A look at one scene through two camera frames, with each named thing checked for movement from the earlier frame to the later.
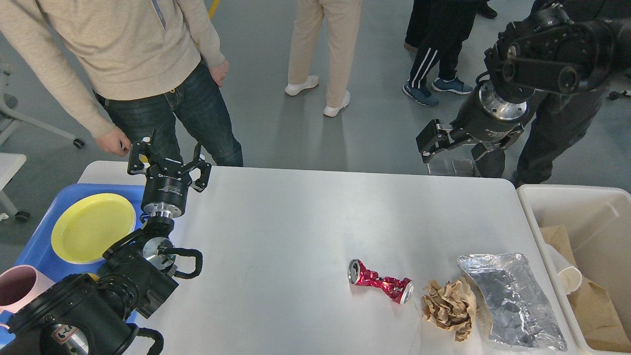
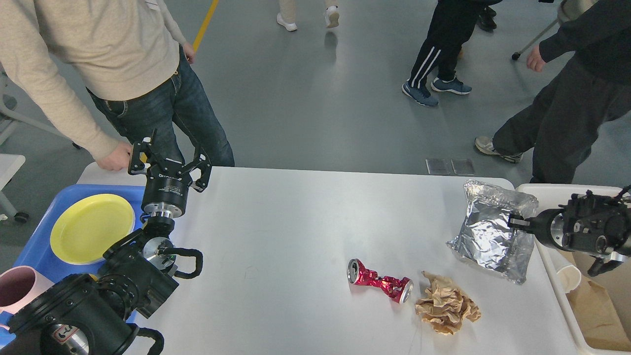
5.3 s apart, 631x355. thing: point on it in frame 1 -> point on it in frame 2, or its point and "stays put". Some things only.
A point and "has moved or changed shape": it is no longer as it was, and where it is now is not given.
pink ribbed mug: x=17 y=285 stays put
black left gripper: x=164 y=194 stays put
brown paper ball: x=451 y=306 has moved or changed shape
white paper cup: x=570 y=276 stays put
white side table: x=10 y=164 stays put
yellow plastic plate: x=85 y=228 stays put
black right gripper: x=486 y=116 -> x=549 y=227
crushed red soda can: x=401 y=289 stays put
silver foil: x=521 y=316 -> x=484 y=236
